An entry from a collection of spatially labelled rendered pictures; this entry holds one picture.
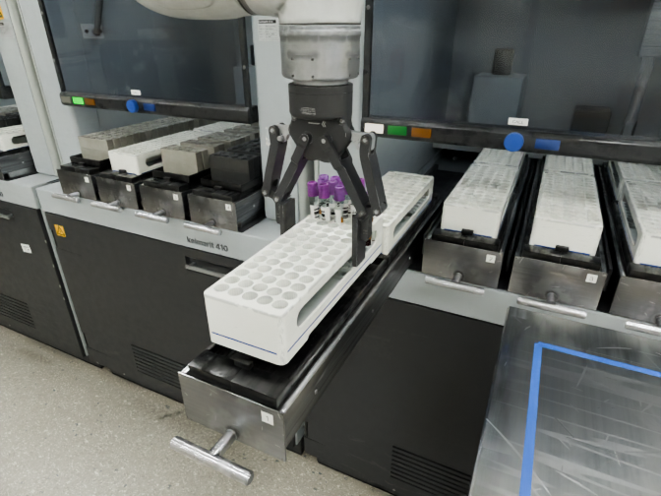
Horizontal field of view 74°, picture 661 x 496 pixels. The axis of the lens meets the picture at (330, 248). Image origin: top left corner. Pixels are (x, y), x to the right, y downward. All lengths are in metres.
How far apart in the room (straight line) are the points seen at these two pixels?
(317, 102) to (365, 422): 0.82
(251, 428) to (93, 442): 1.18
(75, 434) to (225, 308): 1.28
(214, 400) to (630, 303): 0.63
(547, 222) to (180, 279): 0.87
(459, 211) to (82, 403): 1.43
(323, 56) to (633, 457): 0.47
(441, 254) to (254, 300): 0.44
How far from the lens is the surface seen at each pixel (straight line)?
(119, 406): 1.74
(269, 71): 0.97
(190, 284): 1.20
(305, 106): 0.52
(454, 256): 0.81
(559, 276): 0.81
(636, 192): 1.04
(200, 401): 0.53
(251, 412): 0.49
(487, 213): 0.81
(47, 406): 1.85
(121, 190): 1.23
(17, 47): 1.57
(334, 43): 0.50
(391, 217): 0.74
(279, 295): 0.47
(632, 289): 0.82
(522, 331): 0.58
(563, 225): 0.81
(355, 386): 1.07
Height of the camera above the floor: 1.14
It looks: 26 degrees down
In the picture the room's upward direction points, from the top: straight up
